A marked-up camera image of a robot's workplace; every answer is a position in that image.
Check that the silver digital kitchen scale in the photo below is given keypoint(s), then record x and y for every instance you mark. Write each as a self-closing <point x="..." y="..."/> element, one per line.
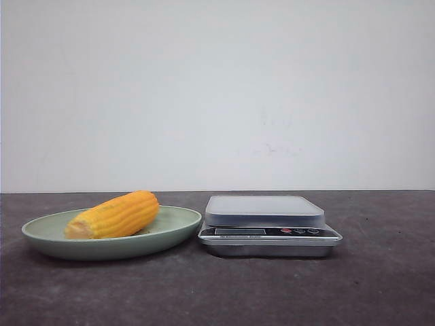
<point x="266" y="226"/>

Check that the light green plate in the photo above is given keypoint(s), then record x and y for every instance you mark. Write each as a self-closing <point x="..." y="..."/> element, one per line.
<point x="171" y="227"/>

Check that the yellow corn cob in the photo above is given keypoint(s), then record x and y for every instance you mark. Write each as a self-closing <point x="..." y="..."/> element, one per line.
<point x="119" y="217"/>

